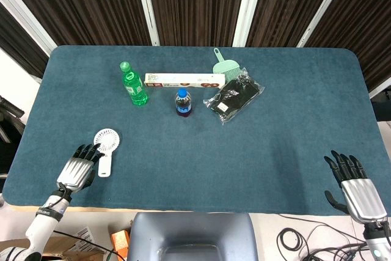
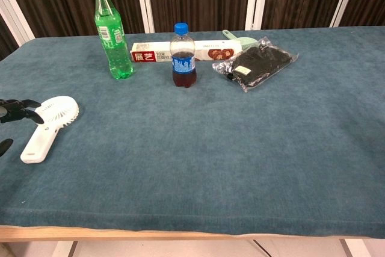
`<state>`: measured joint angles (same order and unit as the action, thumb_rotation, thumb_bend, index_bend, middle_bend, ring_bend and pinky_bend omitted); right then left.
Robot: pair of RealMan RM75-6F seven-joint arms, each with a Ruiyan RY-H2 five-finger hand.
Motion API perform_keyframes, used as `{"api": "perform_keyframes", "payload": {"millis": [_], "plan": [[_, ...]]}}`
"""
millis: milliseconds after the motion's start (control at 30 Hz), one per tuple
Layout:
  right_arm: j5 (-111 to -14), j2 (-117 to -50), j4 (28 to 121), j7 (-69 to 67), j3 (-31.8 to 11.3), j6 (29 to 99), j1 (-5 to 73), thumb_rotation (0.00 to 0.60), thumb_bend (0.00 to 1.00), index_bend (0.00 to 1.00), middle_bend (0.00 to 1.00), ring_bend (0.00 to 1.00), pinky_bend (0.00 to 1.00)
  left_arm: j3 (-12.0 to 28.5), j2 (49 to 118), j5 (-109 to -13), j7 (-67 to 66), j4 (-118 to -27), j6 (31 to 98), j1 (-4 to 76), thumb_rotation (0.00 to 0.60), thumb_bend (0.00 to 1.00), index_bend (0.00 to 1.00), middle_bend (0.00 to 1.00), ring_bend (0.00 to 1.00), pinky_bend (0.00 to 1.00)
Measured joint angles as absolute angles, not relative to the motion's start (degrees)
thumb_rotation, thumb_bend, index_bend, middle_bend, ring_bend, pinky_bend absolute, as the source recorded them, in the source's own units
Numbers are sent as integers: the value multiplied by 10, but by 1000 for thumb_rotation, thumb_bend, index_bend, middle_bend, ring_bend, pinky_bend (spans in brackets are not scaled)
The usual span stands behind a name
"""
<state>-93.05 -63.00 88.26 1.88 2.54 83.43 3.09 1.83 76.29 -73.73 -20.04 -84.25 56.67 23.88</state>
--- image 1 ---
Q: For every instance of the brown cardboard box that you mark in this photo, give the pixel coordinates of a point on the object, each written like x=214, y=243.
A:
x=70, y=250

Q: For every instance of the long white printed box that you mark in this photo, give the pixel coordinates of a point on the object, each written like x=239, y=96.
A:
x=183, y=80

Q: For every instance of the white handheld fan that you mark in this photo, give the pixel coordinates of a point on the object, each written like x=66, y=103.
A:
x=105, y=148

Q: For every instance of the green plastic bottle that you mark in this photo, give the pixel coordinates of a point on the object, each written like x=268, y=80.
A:
x=133, y=85

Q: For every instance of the black office chair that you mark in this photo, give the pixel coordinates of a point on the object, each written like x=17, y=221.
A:
x=9, y=114

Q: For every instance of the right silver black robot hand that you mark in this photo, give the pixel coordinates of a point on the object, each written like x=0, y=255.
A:
x=360, y=192

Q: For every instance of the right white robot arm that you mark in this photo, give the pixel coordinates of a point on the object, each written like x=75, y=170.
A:
x=375, y=236

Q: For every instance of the orange small box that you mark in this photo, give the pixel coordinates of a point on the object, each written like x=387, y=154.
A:
x=119, y=240

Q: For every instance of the black item in clear bag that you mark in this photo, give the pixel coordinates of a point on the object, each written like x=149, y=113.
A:
x=233, y=97

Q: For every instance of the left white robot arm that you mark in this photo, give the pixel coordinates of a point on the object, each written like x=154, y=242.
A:
x=39, y=221

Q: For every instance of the mint green small dustpan brush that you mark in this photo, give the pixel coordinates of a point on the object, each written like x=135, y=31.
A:
x=225, y=67

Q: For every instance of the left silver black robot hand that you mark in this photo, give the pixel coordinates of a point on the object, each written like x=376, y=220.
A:
x=76, y=170

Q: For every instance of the blue cap dark drink bottle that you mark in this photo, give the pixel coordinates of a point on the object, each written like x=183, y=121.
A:
x=182, y=103

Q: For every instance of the white paper barcode label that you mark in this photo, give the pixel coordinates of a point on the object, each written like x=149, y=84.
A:
x=85, y=236

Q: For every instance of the teal blue table cloth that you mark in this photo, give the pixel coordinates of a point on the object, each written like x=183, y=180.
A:
x=195, y=151

